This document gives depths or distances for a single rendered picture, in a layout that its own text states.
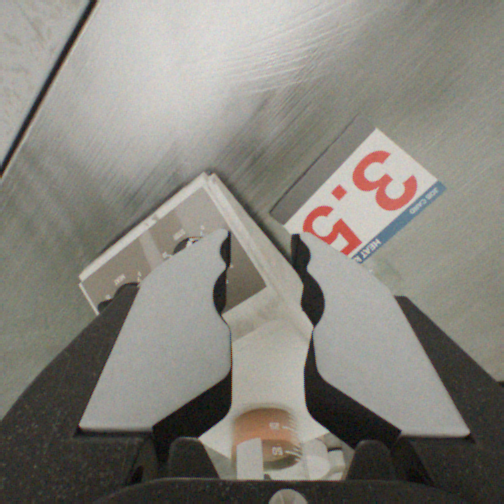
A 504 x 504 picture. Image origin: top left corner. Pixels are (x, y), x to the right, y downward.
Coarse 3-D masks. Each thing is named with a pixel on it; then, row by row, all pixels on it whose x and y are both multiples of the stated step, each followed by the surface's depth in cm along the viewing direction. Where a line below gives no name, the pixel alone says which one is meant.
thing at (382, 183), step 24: (384, 144) 19; (360, 168) 19; (384, 168) 19; (408, 168) 18; (336, 192) 20; (360, 192) 20; (384, 192) 19; (408, 192) 18; (312, 216) 21; (336, 216) 20; (360, 216) 20; (384, 216) 19; (336, 240) 20; (360, 240) 20
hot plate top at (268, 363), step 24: (264, 336) 16; (288, 336) 16; (240, 360) 17; (264, 360) 17; (288, 360) 17; (240, 384) 18; (264, 384) 19; (288, 384) 19; (216, 432) 21; (312, 432) 22
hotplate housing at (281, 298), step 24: (192, 192) 18; (216, 192) 18; (240, 216) 18; (120, 240) 21; (240, 240) 17; (264, 240) 20; (96, 264) 21; (264, 264) 18; (288, 264) 22; (264, 288) 17; (288, 288) 18; (96, 312) 21; (240, 312) 18; (264, 312) 18; (288, 312) 18; (240, 336) 19
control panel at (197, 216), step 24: (168, 216) 18; (192, 216) 18; (216, 216) 18; (144, 240) 19; (168, 240) 19; (120, 264) 20; (144, 264) 19; (240, 264) 18; (96, 288) 20; (240, 288) 18
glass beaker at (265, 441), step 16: (240, 416) 19; (256, 416) 19; (272, 416) 19; (288, 416) 19; (240, 432) 18; (256, 432) 18; (272, 432) 18; (288, 432) 18; (240, 448) 17; (256, 448) 17; (272, 448) 17; (288, 448) 17; (240, 464) 17; (256, 464) 16; (272, 464) 16; (288, 464) 16; (304, 464) 17
